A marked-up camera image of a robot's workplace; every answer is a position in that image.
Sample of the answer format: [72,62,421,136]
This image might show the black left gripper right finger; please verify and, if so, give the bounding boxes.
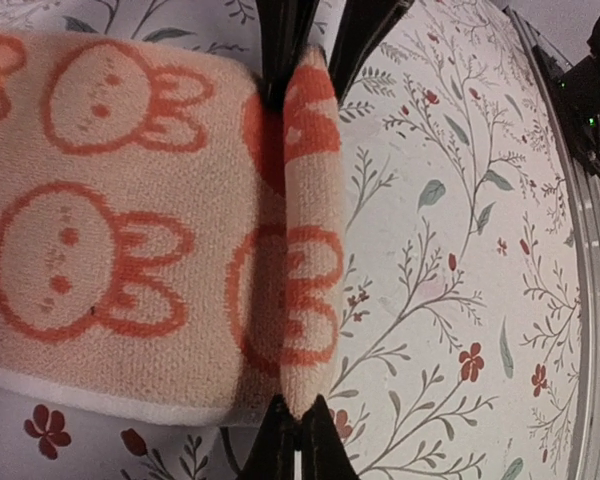
[301,395,359,480]

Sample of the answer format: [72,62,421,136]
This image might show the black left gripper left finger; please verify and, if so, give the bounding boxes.
[237,395,297,480]

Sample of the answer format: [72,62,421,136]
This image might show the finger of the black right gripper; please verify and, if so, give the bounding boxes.
[329,0,415,98]
[256,0,319,108]

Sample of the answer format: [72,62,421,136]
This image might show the orange patterned towel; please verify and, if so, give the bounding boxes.
[0,31,345,425]

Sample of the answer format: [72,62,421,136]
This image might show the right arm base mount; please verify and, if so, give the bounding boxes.
[560,16,600,177]

